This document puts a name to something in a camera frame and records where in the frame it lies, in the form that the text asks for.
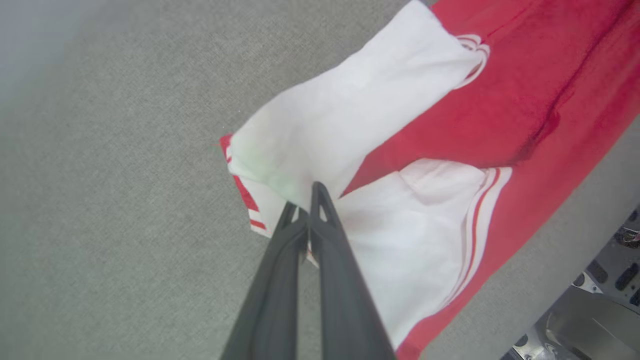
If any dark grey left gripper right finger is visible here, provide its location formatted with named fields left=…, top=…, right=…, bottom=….
left=308, top=181, right=399, bottom=360

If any red and white garment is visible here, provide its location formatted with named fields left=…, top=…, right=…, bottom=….
left=219, top=0, right=640, bottom=360

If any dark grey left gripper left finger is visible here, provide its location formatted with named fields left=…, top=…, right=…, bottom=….
left=219, top=201, right=309, bottom=360

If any grey fabric sofa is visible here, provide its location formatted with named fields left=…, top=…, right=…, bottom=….
left=0, top=0, right=640, bottom=360

